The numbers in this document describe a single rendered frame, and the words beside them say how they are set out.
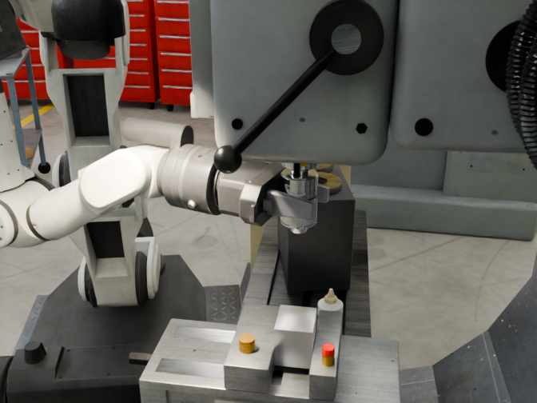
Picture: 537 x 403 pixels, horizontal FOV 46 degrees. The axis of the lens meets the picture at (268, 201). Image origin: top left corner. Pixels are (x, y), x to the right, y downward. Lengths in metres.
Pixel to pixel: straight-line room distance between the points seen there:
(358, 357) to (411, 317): 1.91
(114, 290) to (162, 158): 0.86
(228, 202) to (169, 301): 1.06
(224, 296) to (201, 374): 1.27
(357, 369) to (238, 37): 0.49
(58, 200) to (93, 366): 0.71
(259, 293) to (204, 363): 0.31
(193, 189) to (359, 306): 0.47
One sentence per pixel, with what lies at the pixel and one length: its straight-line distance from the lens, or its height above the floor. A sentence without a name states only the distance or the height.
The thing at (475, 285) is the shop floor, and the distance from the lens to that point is 3.15.
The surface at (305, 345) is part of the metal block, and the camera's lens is 0.87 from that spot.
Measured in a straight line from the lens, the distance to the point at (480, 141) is 0.67.
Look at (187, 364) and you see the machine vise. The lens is 0.93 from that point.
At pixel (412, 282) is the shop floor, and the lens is 3.09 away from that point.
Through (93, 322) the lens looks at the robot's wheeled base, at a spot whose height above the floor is 0.57.
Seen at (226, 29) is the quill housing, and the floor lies 1.46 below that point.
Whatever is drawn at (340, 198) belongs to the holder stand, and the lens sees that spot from 1.14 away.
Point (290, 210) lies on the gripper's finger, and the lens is 0.78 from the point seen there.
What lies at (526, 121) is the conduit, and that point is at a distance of 0.51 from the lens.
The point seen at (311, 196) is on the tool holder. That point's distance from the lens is 0.79.
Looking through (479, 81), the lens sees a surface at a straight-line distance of 0.65.
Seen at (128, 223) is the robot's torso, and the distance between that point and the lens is 1.51.
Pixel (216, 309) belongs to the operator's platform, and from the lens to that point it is 2.11.
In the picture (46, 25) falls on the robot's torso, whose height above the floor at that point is 1.40.
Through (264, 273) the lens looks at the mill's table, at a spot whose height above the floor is 0.92.
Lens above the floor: 1.56
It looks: 24 degrees down
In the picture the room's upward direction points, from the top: straight up
